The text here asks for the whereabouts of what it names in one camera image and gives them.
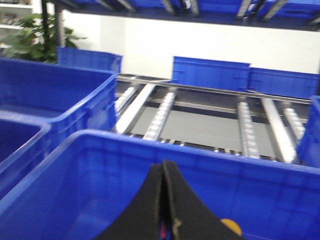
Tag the green potted plant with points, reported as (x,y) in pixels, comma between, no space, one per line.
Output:
(30,43)

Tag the yellow mushroom push button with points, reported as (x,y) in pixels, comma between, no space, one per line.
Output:
(232,225)

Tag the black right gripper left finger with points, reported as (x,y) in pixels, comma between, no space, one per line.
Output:
(141,219)

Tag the blue plastic target crate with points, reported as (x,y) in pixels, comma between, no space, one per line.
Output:
(86,182)

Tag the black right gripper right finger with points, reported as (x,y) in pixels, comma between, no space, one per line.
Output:
(189,217)

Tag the far blue crate left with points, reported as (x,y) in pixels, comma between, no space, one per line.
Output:
(215,74)

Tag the overhead rack shelf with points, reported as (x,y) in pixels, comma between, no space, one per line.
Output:
(301,15)

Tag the blue crate behind source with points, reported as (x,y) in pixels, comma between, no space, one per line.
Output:
(69,98)

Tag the far blue crate right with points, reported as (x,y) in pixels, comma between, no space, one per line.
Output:
(283,83)

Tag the blue crate right rear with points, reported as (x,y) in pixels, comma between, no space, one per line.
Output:
(308,149)

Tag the blue plastic source crate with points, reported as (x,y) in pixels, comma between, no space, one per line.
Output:
(23,145)

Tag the metal roller conveyor rack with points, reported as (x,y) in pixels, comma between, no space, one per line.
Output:
(248,124)

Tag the far blue crate by plant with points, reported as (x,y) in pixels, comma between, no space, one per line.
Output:
(86,59)

